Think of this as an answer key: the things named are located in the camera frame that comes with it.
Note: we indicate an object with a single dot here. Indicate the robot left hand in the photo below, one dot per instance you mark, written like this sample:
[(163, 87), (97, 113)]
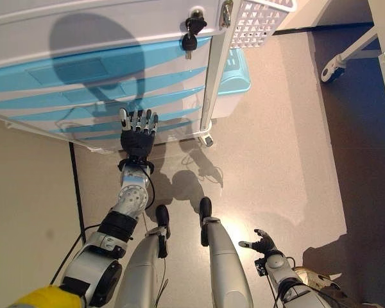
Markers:
[(136, 142)]

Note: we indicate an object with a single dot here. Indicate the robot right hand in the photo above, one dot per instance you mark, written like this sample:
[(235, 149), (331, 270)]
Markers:
[(266, 245)]

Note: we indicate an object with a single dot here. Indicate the yellow shoulder cover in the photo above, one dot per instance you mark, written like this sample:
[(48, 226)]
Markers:
[(48, 296)]

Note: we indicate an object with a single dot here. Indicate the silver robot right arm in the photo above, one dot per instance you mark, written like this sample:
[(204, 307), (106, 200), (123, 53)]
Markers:
[(277, 263)]

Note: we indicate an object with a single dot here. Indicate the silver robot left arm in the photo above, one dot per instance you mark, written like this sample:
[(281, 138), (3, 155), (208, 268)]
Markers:
[(131, 195)]

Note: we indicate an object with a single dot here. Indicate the silver robot right leg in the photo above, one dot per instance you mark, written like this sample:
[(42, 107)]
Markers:
[(223, 256)]

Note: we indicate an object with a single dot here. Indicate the silver robot leg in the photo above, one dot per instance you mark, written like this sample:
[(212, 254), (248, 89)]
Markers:
[(223, 256), (141, 266)]

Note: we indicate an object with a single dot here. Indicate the grey cart caster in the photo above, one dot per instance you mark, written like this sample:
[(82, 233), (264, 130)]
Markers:
[(207, 140)]

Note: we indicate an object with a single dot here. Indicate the blue lidded waste bin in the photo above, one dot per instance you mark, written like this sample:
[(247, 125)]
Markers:
[(234, 86)]

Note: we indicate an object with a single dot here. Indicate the black key bunch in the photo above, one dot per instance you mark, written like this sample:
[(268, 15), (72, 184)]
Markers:
[(190, 41)]

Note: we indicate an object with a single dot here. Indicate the silver robot left leg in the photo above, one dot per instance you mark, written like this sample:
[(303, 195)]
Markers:
[(141, 266)]

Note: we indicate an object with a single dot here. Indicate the white medical cart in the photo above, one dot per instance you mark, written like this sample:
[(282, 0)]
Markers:
[(83, 29)]

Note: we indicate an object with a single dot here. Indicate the metal cart latch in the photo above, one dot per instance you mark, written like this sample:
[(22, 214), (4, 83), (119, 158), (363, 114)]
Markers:
[(226, 14)]

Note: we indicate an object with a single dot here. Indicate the white perforated side basket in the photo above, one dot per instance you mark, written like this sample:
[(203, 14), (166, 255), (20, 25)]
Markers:
[(253, 25)]

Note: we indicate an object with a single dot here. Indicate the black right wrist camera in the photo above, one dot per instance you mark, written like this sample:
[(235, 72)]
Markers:
[(260, 267)]

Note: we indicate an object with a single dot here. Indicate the cream hospital bed frame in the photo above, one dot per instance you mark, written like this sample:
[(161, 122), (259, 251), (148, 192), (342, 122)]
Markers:
[(356, 48)]

